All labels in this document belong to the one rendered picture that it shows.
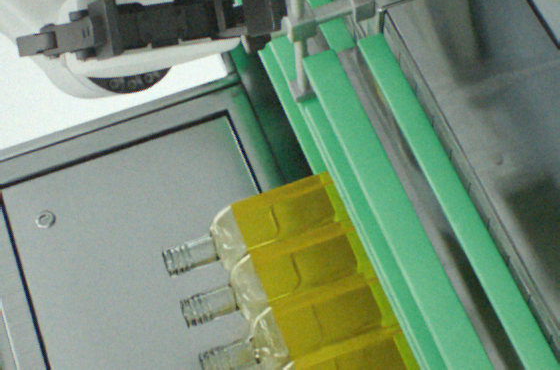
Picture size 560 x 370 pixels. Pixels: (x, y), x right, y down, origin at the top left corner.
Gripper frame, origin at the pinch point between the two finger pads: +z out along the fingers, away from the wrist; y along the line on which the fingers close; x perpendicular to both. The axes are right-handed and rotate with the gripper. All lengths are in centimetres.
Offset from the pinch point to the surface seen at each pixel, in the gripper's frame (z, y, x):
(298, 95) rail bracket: -48, 25, 7
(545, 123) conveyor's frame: -25.6, 37.8, 12.1
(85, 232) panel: -69, 5, 18
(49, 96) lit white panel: -81, 6, 3
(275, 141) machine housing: -70, 30, 12
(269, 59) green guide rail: -62, 28, 3
